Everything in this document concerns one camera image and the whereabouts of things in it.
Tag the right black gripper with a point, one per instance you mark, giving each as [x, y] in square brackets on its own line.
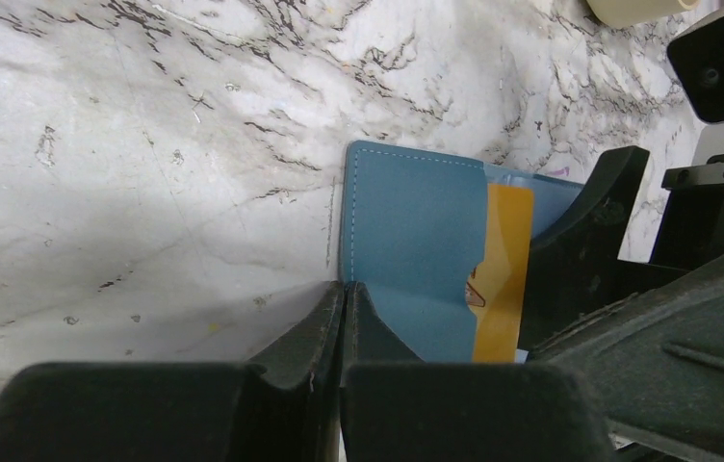
[655, 360]

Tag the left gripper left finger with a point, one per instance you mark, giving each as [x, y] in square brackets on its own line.
[278, 405]

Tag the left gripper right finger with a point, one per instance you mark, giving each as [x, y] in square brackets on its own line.
[396, 407]

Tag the blue leather card holder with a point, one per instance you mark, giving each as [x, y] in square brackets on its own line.
[413, 229]

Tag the yellow oval tray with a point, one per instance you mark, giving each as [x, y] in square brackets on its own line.
[625, 13]

